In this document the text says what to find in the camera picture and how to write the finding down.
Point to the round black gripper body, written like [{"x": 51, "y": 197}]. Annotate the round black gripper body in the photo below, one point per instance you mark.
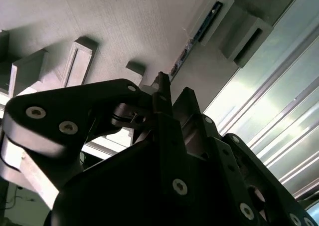
[{"x": 119, "y": 186}]

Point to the blue RAM stick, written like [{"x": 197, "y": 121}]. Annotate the blue RAM stick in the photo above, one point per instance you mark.
[{"x": 208, "y": 24}]

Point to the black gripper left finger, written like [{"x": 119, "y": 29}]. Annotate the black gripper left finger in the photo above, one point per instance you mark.
[{"x": 174, "y": 161}]

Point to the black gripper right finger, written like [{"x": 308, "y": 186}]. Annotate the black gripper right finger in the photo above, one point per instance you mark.
[{"x": 224, "y": 156}]

